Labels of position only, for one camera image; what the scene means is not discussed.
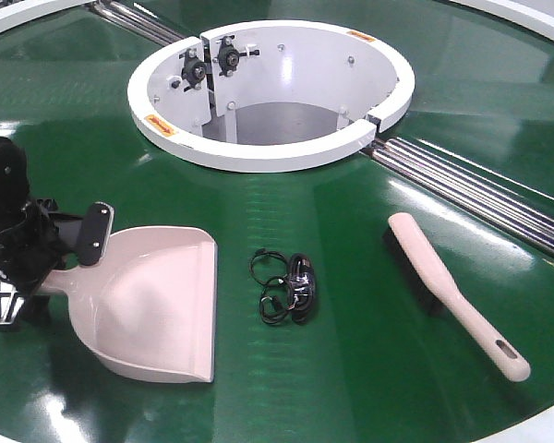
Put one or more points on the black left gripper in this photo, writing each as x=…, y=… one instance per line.
x=38, y=243

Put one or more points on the pink plastic dustpan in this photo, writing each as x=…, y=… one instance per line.
x=145, y=302

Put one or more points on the pink hand brush black bristles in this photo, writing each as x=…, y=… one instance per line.
x=432, y=271

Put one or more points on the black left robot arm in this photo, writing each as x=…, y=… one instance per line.
x=15, y=187

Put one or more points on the orange warning sticker front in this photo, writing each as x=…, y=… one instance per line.
x=161, y=125

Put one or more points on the orange warning sticker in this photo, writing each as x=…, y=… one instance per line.
x=361, y=36
x=161, y=125

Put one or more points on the left black bearing block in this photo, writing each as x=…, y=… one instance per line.
x=194, y=70

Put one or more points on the black bearing block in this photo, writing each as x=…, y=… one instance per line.
x=228, y=56
x=194, y=70

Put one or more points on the white outer rim left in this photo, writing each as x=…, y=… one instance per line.
x=25, y=11

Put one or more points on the white rim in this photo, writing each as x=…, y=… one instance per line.
x=526, y=17
x=25, y=11

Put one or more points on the chrome rollers top left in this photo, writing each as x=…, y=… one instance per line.
x=136, y=20

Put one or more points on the chrome rollers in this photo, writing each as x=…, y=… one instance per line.
x=484, y=198
x=136, y=20

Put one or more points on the right black bearing block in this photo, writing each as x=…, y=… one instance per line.
x=228, y=56

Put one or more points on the orange warning sticker back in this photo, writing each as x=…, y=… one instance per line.
x=361, y=36

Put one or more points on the chrome rollers right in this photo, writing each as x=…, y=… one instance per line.
x=484, y=198

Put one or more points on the white outer rim right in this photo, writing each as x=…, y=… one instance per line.
x=526, y=17

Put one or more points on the white central ring housing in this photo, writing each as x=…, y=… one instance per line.
x=366, y=86

